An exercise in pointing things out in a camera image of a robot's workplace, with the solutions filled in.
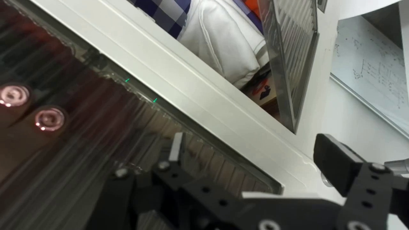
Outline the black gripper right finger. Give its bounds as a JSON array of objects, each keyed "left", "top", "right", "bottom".
[{"left": 313, "top": 131, "right": 409, "bottom": 230}]

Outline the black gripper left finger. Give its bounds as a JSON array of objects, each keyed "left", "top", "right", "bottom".
[{"left": 86, "top": 131, "right": 258, "bottom": 230}]

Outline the ribbed translucent cabinet door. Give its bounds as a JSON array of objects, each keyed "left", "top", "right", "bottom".
[{"left": 257, "top": 0, "right": 321, "bottom": 134}]

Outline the dark translucent cabinet door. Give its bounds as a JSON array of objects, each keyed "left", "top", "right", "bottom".
[
  {"left": 0, "top": 54, "right": 284, "bottom": 230},
  {"left": 0, "top": 0, "right": 94, "bottom": 144}
]

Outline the white stacked storage cabinet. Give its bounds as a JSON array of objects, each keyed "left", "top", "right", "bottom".
[{"left": 0, "top": 0, "right": 348, "bottom": 206}]

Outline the low scribbled whiteboard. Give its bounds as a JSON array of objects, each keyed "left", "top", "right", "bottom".
[{"left": 329, "top": 13, "right": 409, "bottom": 140}]

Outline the brown cardboard box small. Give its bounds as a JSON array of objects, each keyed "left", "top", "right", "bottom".
[{"left": 239, "top": 68, "right": 281, "bottom": 118}]

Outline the folded white towels pile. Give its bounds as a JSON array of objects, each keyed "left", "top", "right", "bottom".
[{"left": 175, "top": 0, "right": 272, "bottom": 89}]

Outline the blue checked cloth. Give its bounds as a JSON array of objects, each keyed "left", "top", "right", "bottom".
[{"left": 127, "top": 0, "right": 194, "bottom": 40}]

